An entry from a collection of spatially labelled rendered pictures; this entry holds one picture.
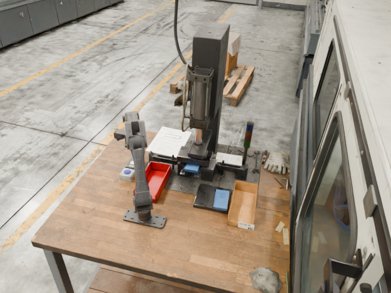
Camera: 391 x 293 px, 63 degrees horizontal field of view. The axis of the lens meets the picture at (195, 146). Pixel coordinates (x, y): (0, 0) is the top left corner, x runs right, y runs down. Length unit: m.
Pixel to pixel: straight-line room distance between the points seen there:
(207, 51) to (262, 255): 0.94
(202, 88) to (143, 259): 0.80
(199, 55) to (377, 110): 0.84
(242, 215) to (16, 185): 2.34
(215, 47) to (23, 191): 2.36
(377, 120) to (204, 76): 0.78
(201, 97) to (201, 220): 0.59
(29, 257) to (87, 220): 1.19
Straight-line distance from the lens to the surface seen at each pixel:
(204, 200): 1.63
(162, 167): 1.80
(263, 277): 1.41
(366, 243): 0.72
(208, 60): 1.52
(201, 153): 1.67
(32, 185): 3.34
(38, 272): 2.65
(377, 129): 0.88
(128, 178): 1.76
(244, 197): 1.70
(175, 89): 4.64
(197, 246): 1.47
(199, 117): 1.56
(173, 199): 1.66
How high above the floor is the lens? 2.08
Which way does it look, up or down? 36 degrees down
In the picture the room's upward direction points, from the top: 3 degrees clockwise
